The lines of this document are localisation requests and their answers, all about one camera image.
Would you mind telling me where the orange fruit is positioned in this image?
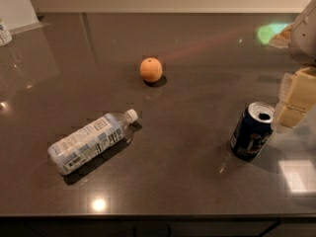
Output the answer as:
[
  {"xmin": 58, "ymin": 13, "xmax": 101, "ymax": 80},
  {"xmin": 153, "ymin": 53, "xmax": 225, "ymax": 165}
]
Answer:
[{"xmin": 140, "ymin": 57, "xmax": 162, "ymax": 83}]

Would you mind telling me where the clear plastic water bottle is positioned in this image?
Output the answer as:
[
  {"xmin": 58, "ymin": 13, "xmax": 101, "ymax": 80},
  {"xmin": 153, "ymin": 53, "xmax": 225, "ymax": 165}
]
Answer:
[{"xmin": 47, "ymin": 109, "xmax": 138, "ymax": 176}]

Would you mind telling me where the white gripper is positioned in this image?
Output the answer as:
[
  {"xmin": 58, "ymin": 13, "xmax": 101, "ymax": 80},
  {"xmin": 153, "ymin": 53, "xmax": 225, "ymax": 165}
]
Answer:
[{"xmin": 272, "ymin": 0, "xmax": 316, "ymax": 133}]

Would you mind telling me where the white container at left edge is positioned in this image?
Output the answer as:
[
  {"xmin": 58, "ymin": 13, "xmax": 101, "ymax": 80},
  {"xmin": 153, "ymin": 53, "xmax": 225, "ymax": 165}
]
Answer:
[{"xmin": 0, "ymin": 18, "xmax": 13, "ymax": 46}]

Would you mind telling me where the white slanted panel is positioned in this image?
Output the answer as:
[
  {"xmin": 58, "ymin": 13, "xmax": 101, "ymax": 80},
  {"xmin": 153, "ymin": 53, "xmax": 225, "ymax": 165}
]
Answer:
[{"xmin": 0, "ymin": 0, "xmax": 46, "ymax": 33}]

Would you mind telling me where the dark blue soda can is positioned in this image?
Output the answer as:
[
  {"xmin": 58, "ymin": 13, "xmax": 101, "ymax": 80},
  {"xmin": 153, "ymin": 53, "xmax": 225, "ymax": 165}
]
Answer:
[{"xmin": 230, "ymin": 102, "xmax": 275, "ymax": 161}]

